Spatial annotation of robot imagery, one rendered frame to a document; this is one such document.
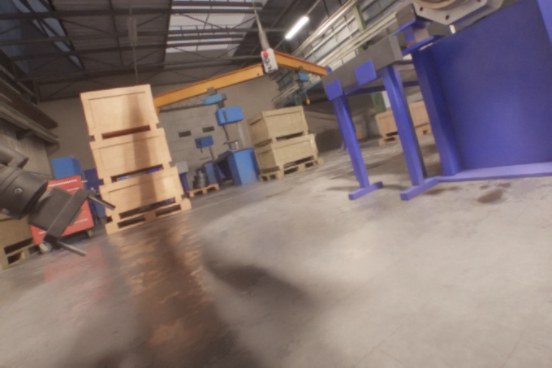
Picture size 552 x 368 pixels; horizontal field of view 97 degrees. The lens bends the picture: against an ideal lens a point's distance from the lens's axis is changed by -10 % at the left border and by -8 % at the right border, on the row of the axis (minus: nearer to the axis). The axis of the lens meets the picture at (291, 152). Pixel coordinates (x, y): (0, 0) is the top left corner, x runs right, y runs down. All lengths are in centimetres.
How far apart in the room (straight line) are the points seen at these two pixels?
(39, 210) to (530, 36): 189
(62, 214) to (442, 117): 174
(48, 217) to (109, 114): 414
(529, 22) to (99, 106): 482
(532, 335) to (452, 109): 142
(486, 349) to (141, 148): 447
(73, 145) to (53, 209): 1359
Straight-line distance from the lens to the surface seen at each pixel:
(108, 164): 463
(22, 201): 68
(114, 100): 484
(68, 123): 1449
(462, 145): 188
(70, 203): 69
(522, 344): 63
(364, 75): 169
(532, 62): 172
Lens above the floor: 41
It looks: level
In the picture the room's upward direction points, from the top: 16 degrees counter-clockwise
